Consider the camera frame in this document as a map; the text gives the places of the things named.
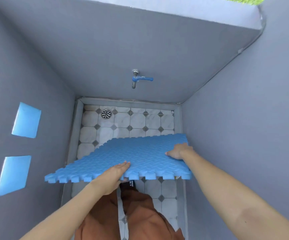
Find person's orange trousers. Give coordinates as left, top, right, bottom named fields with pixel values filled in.
left=74, top=188, right=185, bottom=240

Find person's black shoe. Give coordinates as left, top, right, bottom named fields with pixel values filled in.
left=121, top=180, right=136, bottom=191

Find person's right hand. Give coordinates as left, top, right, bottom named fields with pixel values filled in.
left=165, top=143, right=194, bottom=160

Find person's left forearm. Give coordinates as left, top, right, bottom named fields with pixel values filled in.
left=19, top=183, right=108, bottom=240

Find blue handled wall tap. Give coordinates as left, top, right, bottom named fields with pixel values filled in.
left=131, top=69, right=154, bottom=89

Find person's right forearm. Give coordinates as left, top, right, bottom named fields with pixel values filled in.
left=179, top=146, right=289, bottom=240

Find blue foam puzzle mat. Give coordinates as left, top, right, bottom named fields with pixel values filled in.
left=44, top=133, right=193, bottom=184

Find person's left hand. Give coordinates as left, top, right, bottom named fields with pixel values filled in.
left=91, top=161, right=131, bottom=196

